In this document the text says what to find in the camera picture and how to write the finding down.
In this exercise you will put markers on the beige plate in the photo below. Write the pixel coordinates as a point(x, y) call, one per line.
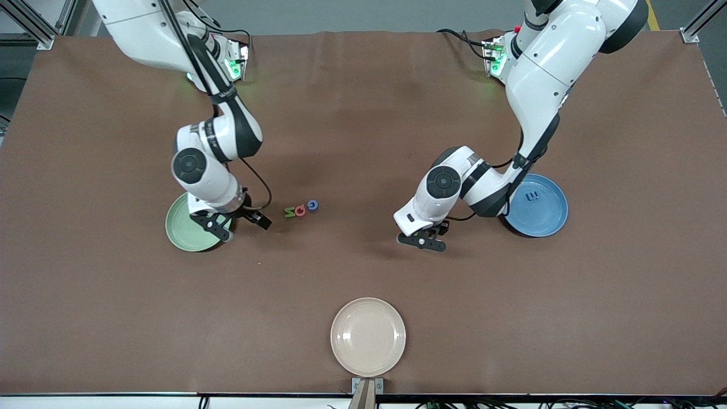
point(368, 337)

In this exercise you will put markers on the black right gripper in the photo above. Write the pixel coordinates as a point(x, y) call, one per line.
point(245, 211)

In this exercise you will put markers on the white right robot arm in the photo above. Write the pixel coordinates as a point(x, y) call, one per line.
point(142, 34)

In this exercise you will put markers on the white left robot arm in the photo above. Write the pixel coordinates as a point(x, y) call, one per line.
point(545, 62)

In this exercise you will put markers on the green letter N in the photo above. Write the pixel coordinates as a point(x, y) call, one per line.
point(289, 212)

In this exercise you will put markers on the blue letter m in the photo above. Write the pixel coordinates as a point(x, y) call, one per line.
point(532, 196)

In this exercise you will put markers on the brown table cover sheet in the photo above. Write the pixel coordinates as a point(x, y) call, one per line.
point(363, 142)

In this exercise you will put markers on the red letter Q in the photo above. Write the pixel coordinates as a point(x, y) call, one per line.
point(296, 211)

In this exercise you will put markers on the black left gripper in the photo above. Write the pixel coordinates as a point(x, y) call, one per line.
point(442, 228)

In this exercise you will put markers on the light green plate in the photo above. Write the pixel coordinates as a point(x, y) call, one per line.
point(180, 227)

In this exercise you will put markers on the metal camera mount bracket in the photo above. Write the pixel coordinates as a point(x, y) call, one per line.
point(367, 392)

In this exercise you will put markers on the blue plate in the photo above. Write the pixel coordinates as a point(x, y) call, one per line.
point(548, 216)

